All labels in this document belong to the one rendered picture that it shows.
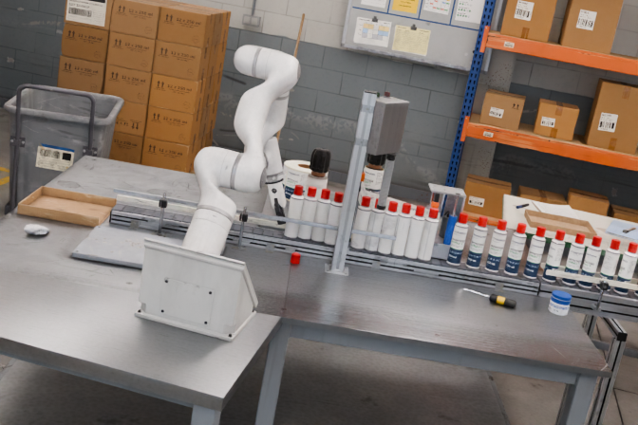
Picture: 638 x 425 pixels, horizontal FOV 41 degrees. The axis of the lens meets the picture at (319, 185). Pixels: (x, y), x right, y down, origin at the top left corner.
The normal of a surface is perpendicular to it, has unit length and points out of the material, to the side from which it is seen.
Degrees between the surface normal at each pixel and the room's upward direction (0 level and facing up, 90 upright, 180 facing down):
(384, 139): 90
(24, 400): 3
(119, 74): 89
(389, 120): 90
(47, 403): 2
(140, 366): 0
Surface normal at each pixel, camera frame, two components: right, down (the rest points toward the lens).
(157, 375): 0.17, -0.95
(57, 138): 0.10, 0.33
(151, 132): -0.12, 0.20
